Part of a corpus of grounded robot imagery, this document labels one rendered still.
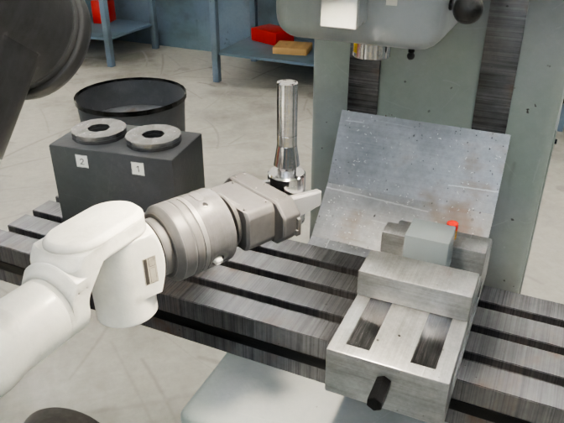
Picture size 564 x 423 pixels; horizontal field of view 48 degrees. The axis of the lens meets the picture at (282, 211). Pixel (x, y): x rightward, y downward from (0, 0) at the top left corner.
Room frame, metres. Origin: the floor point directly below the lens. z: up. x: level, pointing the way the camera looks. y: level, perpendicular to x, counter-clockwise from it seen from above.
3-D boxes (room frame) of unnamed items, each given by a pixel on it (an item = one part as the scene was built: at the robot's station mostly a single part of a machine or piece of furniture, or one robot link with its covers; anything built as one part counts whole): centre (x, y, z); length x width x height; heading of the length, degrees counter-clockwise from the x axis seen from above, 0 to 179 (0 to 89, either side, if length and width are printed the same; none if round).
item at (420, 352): (0.72, -0.19, 0.96); 0.35 x 0.15 x 0.11; 156
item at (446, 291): (0.70, -0.18, 1.00); 0.15 x 0.06 x 0.04; 66
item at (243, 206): (0.64, 0.06, 1.13); 0.13 x 0.12 x 0.10; 41
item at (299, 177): (0.70, -0.01, 1.16); 0.05 x 0.05 x 0.01
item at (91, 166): (0.98, 0.26, 1.01); 0.22 x 0.12 x 0.20; 73
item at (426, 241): (0.75, -0.20, 1.02); 0.06 x 0.05 x 0.06; 66
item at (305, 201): (0.68, -0.03, 1.13); 0.06 x 0.02 x 0.03; 130
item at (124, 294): (0.58, 0.16, 1.12); 0.11 x 0.11 x 0.11; 41
